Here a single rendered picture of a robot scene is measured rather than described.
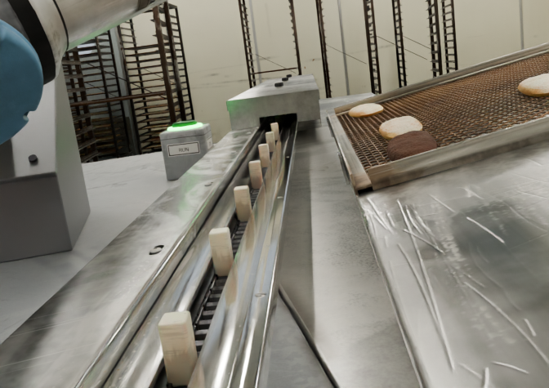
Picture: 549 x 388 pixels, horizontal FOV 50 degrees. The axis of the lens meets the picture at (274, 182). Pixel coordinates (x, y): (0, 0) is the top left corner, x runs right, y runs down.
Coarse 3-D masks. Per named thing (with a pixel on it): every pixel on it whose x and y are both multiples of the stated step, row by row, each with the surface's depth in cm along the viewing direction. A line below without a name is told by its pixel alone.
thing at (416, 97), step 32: (480, 64) 85; (512, 64) 82; (544, 64) 72; (384, 96) 86; (416, 96) 80; (448, 96) 70; (480, 96) 62; (512, 96) 56; (544, 96) 52; (352, 128) 69; (448, 128) 51; (480, 128) 46; (512, 128) 37; (544, 128) 37; (352, 160) 48; (384, 160) 46; (416, 160) 38; (448, 160) 38
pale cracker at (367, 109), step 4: (364, 104) 81; (368, 104) 79; (372, 104) 79; (356, 108) 79; (360, 108) 78; (364, 108) 76; (368, 108) 76; (372, 108) 75; (376, 108) 75; (380, 108) 75; (352, 112) 79; (356, 112) 77; (360, 112) 76; (364, 112) 75; (368, 112) 75; (372, 112) 75; (376, 112) 74; (380, 112) 75; (352, 116) 80; (356, 116) 77; (360, 116) 76; (364, 116) 75
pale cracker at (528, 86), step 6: (528, 78) 57; (534, 78) 55; (540, 78) 55; (546, 78) 54; (522, 84) 56; (528, 84) 55; (534, 84) 53; (540, 84) 52; (546, 84) 52; (522, 90) 55; (528, 90) 54; (534, 90) 52; (540, 90) 51; (546, 90) 51
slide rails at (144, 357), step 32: (288, 128) 115; (256, 160) 82; (224, 224) 50; (256, 224) 49; (192, 256) 42; (256, 256) 40; (192, 288) 36; (224, 288) 35; (224, 320) 31; (128, 352) 28; (160, 352) 28; (224, 352) 27; (128, 384) 25; (192, 384) 25; (224, 384) 24
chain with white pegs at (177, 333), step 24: (264, 144) 82; (264, 168) 81; (240, 192) 54; (240, 216) 54; (216, 240) 40; (240, 240) 48; (216, 264) 40; (216, 288) 38; (168, 336) 26; (192, 336) 27; (168, 360) 27; (192, 360) 27; (168, 384) 27
